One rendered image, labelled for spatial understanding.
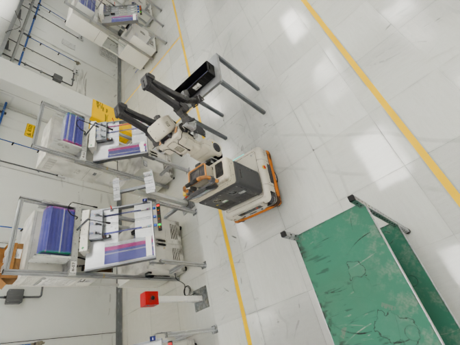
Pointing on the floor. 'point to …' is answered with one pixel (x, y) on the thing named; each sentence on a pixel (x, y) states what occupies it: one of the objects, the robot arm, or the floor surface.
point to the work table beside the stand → (225, 87)
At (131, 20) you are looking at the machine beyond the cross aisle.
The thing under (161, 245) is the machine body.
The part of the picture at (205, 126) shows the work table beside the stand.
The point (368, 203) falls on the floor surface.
